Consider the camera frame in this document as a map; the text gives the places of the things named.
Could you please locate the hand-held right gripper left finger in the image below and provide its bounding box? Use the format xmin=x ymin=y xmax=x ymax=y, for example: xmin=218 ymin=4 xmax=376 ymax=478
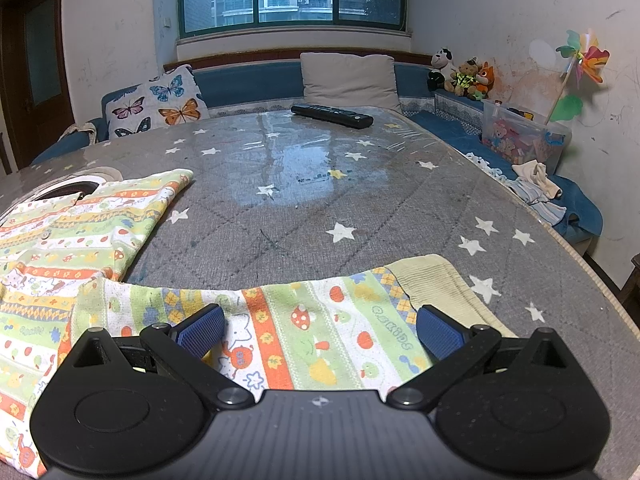
xmin=58 ymin=304 xmax=255 ymax=411

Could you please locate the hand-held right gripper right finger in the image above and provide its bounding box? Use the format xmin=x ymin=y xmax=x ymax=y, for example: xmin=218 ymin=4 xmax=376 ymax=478
xmin=387 ymin=304 xmax=584 ymax=410

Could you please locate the patterned children's shirt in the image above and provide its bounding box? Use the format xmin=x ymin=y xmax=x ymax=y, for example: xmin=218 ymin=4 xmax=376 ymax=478
xmin=0 ymin=168 xmax=519 ymax=479

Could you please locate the blue striped small garment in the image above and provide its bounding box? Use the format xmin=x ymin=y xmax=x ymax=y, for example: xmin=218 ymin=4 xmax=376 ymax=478
xmin=506 ymin=180 xmax=582 ymax=227

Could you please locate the grey star tablecloth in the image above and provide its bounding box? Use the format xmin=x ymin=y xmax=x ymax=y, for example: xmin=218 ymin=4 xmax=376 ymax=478
xmin=0 ymin=105 xmax=640 ymax=480

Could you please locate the white patterned sock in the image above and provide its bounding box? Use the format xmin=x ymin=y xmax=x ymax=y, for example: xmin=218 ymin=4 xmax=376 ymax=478
xmin=469 ymin=154 xmax=507 ymax=179

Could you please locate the cream small cloth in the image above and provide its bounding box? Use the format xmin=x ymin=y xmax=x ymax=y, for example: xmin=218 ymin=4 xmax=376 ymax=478
xmin=509 ymin=159 xmax=564 ymax=201

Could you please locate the white round object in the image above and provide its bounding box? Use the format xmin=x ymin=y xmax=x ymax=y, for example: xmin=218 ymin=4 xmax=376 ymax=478
xmin=27 ymin=166 xmax=124 ymax=207

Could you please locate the clear plastic toy box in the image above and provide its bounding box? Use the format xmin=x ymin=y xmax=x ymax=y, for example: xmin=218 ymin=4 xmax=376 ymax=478
xmin=480 ymin=98 xmax=573 ymax=174

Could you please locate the butterfly print pillow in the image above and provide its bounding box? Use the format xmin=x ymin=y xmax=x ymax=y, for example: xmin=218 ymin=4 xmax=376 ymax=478
xmin=107 ymin=64 xmax=211 ymax=139

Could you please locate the black remote control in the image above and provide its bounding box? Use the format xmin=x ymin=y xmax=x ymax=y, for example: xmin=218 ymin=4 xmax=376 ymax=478
xmin=291 ymin=103 xmax=375 ymax=130

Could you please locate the blue sofa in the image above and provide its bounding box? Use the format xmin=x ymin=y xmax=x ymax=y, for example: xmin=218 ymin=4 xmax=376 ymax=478
xmin=30 ymin=61 xmax=602 ymax=247

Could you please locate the brown teddy bear plush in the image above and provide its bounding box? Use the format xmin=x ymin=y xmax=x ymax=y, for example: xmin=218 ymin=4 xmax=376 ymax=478
xmin=452 ymin=58 xmax=482 ymax=99

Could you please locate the orange fox plush toy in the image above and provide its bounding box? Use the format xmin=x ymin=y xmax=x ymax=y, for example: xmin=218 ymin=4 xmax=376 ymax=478
xmin=472 ymin=61 xmax=497 ymax=100

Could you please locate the panda plush toy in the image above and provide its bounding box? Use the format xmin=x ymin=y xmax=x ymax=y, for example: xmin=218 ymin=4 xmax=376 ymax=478
xmin=427 ymin=47 xmax=469 ymax=94

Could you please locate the beige pillow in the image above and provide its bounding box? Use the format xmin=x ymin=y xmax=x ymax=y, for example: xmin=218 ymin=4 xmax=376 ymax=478
xmin=299 ymin=52 xmax=404 ymax=114

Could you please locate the brown wooden door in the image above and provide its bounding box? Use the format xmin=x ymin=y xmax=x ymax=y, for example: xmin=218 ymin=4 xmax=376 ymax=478
xmin=0 ymin=0 xmax=77 ymax=173

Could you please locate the colourful paper pinwheel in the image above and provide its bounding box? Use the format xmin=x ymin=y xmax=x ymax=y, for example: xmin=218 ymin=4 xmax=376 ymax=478
xmin=544 ymin=29 xmax=612 ymax=126

